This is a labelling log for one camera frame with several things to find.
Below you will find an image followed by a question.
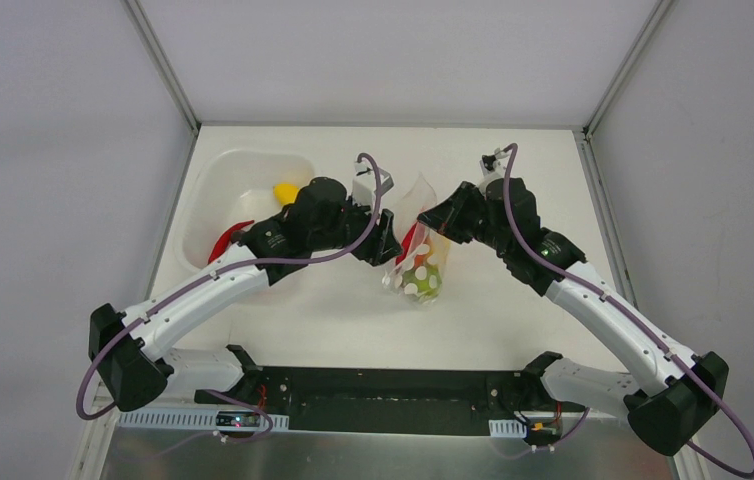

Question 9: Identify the red toy chili pepper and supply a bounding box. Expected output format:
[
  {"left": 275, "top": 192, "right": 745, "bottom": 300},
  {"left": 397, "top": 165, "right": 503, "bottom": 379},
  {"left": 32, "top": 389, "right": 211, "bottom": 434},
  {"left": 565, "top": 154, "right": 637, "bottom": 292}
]
[{"left": 395, "top": 223, "right": 419, "bottom": 265}]

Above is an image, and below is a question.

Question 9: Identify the yellow toy pepper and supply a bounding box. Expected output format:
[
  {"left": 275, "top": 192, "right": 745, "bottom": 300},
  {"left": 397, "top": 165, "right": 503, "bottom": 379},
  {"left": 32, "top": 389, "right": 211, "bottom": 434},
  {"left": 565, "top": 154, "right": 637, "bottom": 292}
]
[{"left": 415, "top": 237, "right": 451, "bottom": 272}]

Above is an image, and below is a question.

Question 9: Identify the long yellow toy squash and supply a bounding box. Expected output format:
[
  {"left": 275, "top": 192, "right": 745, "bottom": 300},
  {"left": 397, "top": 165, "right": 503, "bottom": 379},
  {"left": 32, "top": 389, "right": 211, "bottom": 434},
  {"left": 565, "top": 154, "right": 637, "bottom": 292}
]
[{"left": 272, "top": 183, "right": 300, "bottom": 206}]

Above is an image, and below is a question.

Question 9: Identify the clear polka dot zip bag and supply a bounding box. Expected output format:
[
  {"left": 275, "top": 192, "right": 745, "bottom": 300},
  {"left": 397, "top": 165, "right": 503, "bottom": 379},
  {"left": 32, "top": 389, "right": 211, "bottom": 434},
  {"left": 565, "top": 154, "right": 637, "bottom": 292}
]
[{"left": 382, "top": 173, "right": 451, "bottom": 305}]

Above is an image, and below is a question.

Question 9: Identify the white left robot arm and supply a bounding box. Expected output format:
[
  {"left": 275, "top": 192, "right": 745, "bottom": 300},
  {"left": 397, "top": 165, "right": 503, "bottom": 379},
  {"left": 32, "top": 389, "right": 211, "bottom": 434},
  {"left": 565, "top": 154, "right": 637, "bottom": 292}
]
[{"left": 86, "top": 171, "right": 402, "bottom": 412}]

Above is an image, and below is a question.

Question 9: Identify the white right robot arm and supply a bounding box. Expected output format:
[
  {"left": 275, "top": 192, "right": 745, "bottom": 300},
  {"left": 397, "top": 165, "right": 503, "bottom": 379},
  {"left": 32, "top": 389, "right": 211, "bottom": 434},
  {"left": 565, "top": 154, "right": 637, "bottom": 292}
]
[{"left": 417, "top": 179, "right": 729, "bottom": 456}]

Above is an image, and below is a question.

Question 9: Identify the white plastic colander basket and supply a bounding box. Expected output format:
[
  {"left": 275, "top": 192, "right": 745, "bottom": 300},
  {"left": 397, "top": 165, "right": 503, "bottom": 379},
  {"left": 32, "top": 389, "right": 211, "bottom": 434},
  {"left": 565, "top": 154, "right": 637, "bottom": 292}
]
[{"left": 174, "top": 149, "right": 315, "bottom": 273}]

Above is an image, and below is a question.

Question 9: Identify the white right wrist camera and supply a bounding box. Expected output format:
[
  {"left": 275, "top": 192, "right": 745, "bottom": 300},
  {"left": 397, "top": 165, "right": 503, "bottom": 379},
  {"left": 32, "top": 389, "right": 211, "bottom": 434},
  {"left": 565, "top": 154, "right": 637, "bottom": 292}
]
[{"left": 477, "top": 152, "right": 507, "bottom": 193}]

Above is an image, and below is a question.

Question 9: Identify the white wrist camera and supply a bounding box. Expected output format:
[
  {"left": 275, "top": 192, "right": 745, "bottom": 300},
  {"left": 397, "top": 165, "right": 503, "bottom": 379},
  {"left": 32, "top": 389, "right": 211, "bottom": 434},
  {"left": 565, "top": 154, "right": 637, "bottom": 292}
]
[
  {"left": 477, "top": 152, "right": 507, "bottom": 193},
  {"left": 350, "top": 162, "right": 394, "bottom": 207}
]

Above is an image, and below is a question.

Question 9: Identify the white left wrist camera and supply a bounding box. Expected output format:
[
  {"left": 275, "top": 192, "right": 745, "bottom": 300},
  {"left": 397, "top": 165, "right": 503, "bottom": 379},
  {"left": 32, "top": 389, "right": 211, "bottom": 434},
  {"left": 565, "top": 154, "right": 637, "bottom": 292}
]
[{"left": 350, "top": 162, "right": 394, "bottom": 207}]

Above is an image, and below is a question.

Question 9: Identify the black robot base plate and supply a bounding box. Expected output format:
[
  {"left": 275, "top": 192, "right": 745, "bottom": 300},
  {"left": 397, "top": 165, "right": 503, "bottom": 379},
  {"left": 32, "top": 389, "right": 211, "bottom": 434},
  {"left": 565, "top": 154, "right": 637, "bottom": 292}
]
[{"left": 225, "top": 366, "right": 582, "bottom": 436}]

